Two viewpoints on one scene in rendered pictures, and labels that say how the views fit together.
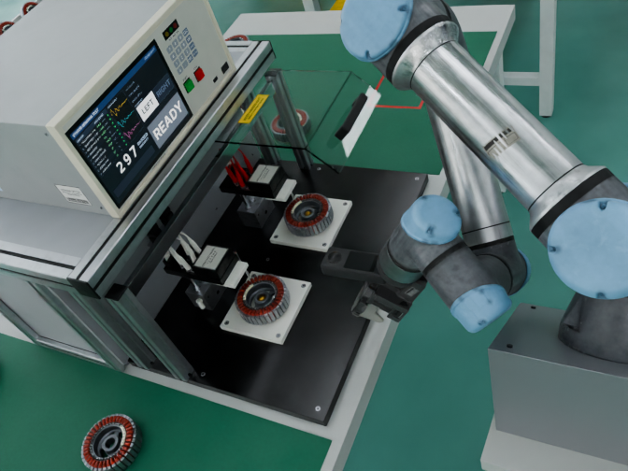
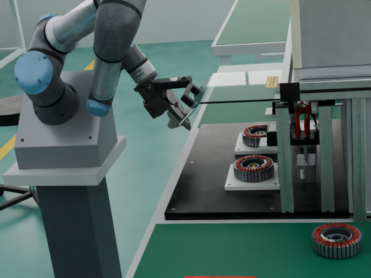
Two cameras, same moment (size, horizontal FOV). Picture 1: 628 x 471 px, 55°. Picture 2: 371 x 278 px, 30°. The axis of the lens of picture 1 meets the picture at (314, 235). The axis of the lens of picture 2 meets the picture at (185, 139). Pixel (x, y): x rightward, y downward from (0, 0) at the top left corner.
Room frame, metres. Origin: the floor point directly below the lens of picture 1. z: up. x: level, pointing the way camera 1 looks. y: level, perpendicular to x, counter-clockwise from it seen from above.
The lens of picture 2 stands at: (2.49, -0.97, 1.61)
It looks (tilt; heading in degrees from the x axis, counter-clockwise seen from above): 22 degrees down; 153
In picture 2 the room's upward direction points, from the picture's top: 7 degrees counter-clockwise
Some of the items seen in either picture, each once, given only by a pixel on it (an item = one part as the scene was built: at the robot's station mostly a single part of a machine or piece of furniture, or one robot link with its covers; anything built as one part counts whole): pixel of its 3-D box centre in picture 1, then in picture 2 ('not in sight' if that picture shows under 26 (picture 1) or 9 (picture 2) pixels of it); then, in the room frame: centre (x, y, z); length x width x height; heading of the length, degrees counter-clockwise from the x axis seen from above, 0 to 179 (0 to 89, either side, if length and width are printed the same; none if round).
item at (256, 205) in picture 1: (256, 207); (306, 167); (1.10, 0.11, 0.80); 0.07 x 0.05 x 0.06; 140
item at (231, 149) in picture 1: (210, 176); not in sight; (0.98, 0.15, 1.03); 0.62 x 0.01 x 0.03; 140
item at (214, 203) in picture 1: (173, 204); (344, 109); (1.08, 0.27, 0.92); 0.66 x 0.01 x 0.30; 140
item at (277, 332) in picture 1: (265, 306); (260, 142); (0.82, 0.15, 0.78); 0.15 x 0.15 x 0.01; 50
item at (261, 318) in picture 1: (262, 299); (260, 135); (0.82, 0.15, 0.80); 0.11 x 0.11 x 0.04
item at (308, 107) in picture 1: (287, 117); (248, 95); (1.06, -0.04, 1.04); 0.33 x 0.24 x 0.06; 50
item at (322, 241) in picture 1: (311, 221); (254, 176); (1.01, -0.01, 0.78); 0.15 x 0.15 x 0.01; 50
